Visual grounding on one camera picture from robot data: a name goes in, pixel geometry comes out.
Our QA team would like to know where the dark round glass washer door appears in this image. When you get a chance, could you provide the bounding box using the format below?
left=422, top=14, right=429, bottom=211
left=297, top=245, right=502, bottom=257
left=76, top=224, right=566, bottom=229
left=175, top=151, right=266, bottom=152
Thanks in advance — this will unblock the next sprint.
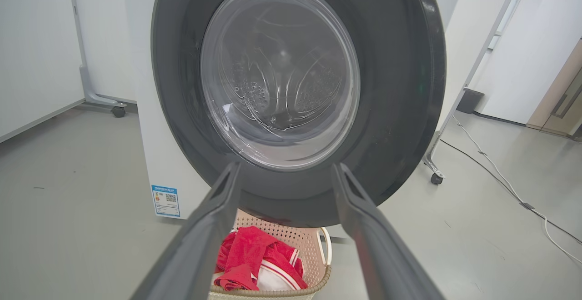
left=151, top=0, right=447, bottom=228

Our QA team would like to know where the white partition with grey caster stand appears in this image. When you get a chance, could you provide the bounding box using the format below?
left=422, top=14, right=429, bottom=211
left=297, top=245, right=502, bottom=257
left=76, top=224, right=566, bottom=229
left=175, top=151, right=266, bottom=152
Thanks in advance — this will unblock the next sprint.
left=0, top=0, right=128, bottom=144
left=422, top=0, right=528, bottom=186

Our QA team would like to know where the red and white garment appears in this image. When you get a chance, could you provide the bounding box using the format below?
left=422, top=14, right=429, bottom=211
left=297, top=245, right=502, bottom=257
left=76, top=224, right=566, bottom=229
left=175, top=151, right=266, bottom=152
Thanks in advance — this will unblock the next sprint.
left=213, top=226, right=309, bottom=292

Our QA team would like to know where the small black box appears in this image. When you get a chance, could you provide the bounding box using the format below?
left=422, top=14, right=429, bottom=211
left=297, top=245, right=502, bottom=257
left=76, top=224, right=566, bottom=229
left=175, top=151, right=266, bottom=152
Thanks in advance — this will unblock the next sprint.
left=456, top=87, right=485, bottom=115

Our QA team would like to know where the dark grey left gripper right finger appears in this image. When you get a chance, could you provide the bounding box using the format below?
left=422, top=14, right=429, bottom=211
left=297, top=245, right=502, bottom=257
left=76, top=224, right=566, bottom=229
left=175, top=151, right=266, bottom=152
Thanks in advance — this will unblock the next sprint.
left=331, top=162, right=444, bottom=300

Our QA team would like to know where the cream perforated basket brown rim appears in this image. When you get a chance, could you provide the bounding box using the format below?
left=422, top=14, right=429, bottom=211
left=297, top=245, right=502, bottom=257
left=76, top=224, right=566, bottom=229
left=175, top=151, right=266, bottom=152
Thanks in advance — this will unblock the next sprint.
left=208, top=209, right=333, bottom=300

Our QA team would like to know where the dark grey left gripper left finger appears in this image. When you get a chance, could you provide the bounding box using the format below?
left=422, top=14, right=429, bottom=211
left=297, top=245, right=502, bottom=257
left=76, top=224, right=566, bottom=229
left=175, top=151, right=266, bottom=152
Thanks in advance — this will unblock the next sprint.
left=130, top=161, right=242, bottom=300

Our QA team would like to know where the black floor cable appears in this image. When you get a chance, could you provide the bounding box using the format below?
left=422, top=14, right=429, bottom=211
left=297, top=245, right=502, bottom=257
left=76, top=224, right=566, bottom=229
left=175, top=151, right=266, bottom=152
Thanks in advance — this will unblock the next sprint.
left=440, top=139, right=582, bottom=246

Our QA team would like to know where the white floor cable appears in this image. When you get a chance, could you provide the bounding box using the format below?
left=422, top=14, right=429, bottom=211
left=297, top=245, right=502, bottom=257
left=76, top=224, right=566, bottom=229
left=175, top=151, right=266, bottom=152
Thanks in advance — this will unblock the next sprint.
left=452, top=114, right=582, bottom=265

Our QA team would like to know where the white front-load washing machine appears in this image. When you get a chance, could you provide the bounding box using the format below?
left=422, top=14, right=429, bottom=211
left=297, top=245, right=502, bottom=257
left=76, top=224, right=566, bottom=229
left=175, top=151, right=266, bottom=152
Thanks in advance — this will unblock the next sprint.
left=121, top=0, right=469, bottom=221

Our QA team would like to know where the blue energy label sticker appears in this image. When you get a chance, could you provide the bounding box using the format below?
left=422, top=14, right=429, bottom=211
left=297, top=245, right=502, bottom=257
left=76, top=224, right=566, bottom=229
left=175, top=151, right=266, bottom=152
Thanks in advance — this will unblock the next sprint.
left=151, top=184, right=181, bottom=219

